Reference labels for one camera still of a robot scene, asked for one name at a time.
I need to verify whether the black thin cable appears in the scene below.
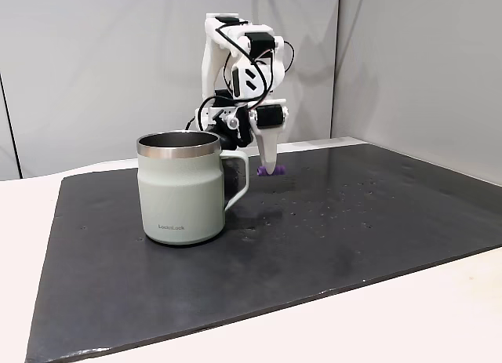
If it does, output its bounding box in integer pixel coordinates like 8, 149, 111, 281
197, 24, 295, 132

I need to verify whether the purple pen grip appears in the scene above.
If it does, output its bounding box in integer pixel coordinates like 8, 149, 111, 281
256, 164, 286, 177

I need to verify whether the black table mat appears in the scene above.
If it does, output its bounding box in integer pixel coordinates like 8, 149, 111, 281
24, 143, 502, 363

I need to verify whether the pale green steel mug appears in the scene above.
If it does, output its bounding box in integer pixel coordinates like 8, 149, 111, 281
136, 130, 251, 246

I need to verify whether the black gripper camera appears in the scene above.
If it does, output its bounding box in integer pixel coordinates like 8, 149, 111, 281
211, 111, 253, 151

